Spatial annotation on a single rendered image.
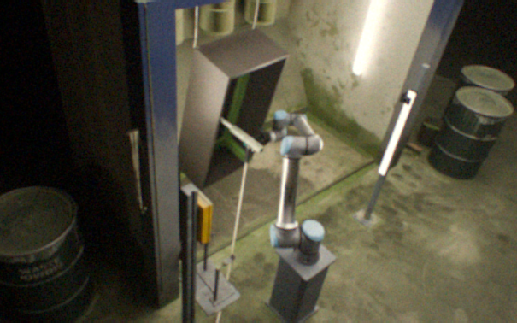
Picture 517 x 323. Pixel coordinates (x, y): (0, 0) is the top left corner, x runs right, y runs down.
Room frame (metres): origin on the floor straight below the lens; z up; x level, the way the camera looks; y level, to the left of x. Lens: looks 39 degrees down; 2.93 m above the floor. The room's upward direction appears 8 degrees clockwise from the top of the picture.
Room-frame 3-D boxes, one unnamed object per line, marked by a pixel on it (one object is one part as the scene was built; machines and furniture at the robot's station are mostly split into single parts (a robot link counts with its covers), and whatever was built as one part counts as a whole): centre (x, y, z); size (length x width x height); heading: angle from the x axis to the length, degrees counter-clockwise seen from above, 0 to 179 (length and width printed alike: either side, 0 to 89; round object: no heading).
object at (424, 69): (2.97, -1.13, 0.82); 0.05 x 0.05 x 1.64; 45
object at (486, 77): (4.62, -2.50, 0.86); 0.54 x 0.54 x 0.01
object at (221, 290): (1.46, 0.16, 0.95); 0.26 x 0.15 x 0.32; 45
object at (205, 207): (1.38, 0.23, 1.42); 0.12 x 0.06 x 0.26; 45
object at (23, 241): (1.68, 1.35, 0.86); 0.54 x 0.54 x 0.01
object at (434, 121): (4.46, -2.06, 0.14); 0.31 x 0.29 x 0.28; 135
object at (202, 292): (1.44, 0.18, 0.78); 0.31 x 0.23 x 0.01; 45
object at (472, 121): (4.02, -2.25, 0.44); 0.59 x 0.58 x 0.89; 150
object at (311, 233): (1.89, -0.41, 0.83); 0.17 x 0.15 x 0.18; 99
